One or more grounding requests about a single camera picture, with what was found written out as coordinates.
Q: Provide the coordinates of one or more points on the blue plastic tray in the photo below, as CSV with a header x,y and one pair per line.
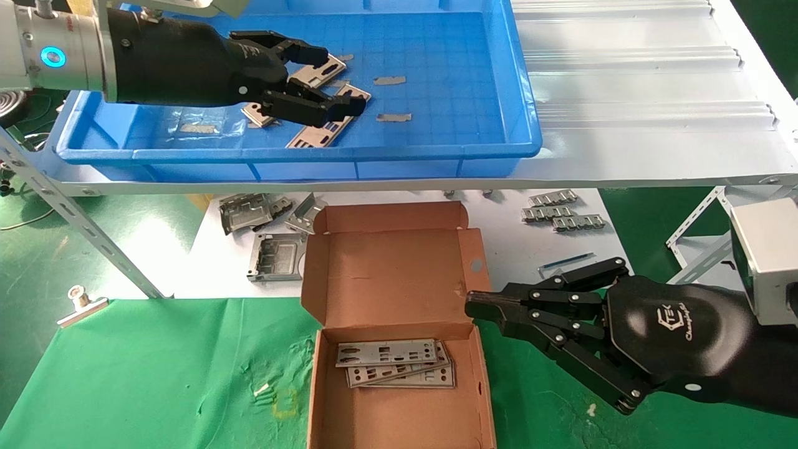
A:
x,y
436,93

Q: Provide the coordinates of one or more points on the silver binder clip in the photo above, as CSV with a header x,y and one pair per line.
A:
x,y
84,307

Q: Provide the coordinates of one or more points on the white metal shelf board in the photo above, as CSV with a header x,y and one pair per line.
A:
x,y
623,125

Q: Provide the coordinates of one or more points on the grey sheet metal frame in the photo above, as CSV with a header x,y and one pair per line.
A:
x,y
243,215
277,255

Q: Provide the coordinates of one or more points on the brown cardboard box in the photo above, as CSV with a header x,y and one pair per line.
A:
x,y
386,268

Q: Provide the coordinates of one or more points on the bent grey metal plate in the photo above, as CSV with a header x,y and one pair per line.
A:
x,y
302,215

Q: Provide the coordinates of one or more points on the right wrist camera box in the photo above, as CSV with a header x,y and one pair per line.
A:
x,y
773,249

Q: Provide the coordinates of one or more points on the white perforated rack post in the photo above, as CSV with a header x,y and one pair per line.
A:
x,y
704,264
62,202
698,217

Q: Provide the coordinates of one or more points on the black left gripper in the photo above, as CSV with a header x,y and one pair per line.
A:
x,y
181,62

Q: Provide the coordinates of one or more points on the green table cloth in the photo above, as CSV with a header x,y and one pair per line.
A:
x,y
156,374

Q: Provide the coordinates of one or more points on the small grey metal bracket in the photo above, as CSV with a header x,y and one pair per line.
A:
x,y
280,206

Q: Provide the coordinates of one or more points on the silver IO shield plate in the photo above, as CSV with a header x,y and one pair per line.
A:
x,y
374,375
312,76
411,349
318,134
446,378

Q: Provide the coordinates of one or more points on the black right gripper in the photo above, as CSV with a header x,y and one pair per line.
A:
x,y
686,337

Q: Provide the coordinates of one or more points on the ridged grey metal strip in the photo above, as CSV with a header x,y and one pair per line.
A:
x,y
580,223
553,198
548,214

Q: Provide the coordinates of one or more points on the white board sheet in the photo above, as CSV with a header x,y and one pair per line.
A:
x,y
511,243

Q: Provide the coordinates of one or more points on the chrome stool base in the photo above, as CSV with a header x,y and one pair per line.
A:
x,y
7,111

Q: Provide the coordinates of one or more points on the blue pen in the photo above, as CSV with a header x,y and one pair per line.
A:
x,y
566,262

